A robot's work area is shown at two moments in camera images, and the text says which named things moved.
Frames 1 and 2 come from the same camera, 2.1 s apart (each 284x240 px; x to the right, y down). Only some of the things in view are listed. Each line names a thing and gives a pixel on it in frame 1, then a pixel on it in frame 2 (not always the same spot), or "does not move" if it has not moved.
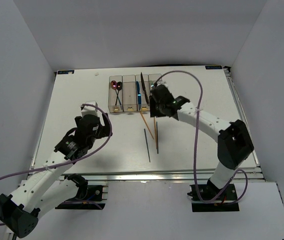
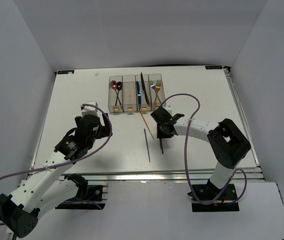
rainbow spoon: (113, 86) does not move
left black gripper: (104, 130) does not move
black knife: (144, 88) does not move
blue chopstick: (157, 140) → (161, 146)
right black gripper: (154, 111) → (160, 135)
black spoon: (119, 87) does not move
